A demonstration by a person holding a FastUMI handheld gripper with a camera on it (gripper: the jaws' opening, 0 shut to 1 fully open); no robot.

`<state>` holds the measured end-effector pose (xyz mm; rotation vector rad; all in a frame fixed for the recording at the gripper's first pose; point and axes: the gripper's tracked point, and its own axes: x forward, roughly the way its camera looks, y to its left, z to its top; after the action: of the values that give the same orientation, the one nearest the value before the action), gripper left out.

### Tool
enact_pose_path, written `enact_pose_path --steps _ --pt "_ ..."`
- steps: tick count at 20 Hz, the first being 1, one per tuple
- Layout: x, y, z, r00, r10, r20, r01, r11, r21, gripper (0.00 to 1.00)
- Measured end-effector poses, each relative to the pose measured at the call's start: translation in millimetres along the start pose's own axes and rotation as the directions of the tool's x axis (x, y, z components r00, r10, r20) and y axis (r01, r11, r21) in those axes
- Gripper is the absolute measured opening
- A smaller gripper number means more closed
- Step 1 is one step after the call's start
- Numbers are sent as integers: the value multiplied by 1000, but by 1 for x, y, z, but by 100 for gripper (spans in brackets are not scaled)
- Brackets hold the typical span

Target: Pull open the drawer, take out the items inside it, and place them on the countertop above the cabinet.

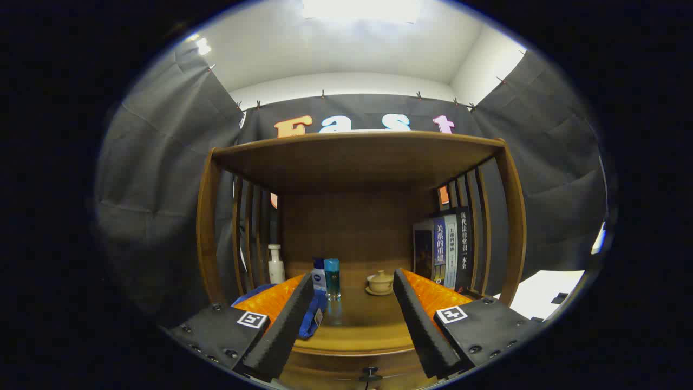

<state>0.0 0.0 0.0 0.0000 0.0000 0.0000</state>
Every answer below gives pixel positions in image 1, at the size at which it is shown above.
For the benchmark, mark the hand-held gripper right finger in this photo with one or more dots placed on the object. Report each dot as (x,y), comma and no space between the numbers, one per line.
(419,325)

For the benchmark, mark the white bottle with blue label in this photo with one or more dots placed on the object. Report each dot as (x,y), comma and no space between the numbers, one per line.
(318,281)

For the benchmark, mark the clear bottle with blue cap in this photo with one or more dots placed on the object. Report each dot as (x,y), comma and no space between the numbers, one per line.
(332,279)

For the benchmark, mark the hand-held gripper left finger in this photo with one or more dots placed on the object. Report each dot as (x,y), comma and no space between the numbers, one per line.
(287,325)

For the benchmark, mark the grey book with blue spine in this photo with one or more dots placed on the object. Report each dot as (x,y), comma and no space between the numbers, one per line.
(423,252)

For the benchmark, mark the white pump bottle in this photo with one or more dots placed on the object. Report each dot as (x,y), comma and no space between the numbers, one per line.
(276,268)

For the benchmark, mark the beige lidded teacup with saucer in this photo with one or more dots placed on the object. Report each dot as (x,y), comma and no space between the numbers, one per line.
(380,281)

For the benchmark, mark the book with pale spine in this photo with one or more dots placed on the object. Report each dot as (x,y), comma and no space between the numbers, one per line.
(451,254)

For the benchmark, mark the wooden drawer with black knob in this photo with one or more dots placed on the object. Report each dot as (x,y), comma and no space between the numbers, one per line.
(335,374)

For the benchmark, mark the blue towel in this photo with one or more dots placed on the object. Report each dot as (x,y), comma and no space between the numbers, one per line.
(309,327)

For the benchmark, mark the ceiling light panel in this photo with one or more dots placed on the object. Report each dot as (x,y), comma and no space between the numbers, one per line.
(360,10)

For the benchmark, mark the wooden cabinet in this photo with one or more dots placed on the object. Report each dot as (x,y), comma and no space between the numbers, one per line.
(352,162)

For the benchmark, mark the wooden countertop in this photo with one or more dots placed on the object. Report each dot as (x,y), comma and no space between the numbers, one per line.
(363,325)

